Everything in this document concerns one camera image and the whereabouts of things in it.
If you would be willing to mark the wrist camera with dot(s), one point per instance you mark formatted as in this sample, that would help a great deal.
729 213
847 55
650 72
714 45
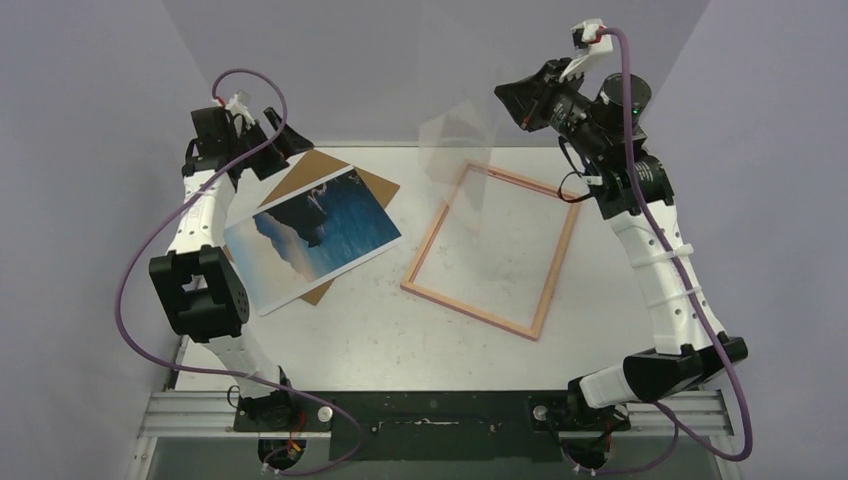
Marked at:
591 46
237 104

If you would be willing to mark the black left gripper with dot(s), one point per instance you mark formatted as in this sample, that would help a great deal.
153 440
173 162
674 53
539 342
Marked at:
290 144

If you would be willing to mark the aluminium front rail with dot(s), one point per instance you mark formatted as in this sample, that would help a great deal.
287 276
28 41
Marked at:
208 414

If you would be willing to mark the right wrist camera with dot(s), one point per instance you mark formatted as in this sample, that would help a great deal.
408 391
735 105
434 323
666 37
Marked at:
591 46

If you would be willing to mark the pink wooden photo frame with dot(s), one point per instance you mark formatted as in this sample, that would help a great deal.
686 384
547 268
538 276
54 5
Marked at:
495 249

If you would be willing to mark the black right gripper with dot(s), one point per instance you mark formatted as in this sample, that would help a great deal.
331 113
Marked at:
542 100

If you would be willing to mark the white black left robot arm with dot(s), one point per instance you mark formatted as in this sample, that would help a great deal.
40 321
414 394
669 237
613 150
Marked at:
276 408

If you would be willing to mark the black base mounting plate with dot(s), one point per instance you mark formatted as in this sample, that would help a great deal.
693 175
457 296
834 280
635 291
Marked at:
431 426

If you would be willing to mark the clear acrylic sheet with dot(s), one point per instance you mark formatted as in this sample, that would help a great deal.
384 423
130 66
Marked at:
454 147

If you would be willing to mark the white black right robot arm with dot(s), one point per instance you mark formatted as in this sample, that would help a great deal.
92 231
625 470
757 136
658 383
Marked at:
636 200

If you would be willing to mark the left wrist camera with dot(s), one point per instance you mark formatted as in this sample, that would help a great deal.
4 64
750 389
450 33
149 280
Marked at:
237 104

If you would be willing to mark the aluminium table edge rail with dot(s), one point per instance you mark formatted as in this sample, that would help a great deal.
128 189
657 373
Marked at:
199 290

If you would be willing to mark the blue landscape photo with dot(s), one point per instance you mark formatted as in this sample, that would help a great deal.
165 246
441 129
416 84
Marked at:
311 238

